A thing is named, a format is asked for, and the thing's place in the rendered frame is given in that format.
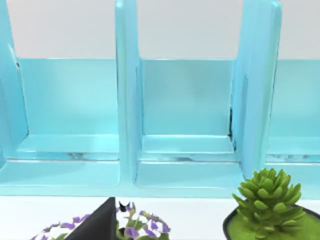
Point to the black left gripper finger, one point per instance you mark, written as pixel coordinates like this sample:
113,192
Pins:
100,222

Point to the purple flowering plant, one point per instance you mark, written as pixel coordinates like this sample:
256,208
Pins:
145,222

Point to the light blue rack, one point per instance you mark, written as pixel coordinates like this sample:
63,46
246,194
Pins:
160,105

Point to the green succulent in black pot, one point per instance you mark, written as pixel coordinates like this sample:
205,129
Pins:
267,207

